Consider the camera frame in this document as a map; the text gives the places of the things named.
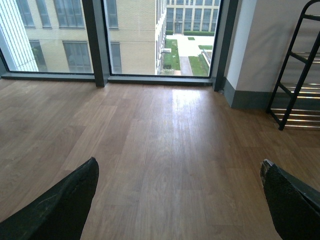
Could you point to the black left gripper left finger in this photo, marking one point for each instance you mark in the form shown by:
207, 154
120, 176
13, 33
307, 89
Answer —
60, 213

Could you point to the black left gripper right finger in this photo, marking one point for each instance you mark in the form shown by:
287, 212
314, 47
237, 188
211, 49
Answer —
294, 205

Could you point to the black metal shoe rack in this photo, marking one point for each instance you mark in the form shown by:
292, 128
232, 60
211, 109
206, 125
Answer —
295, 99

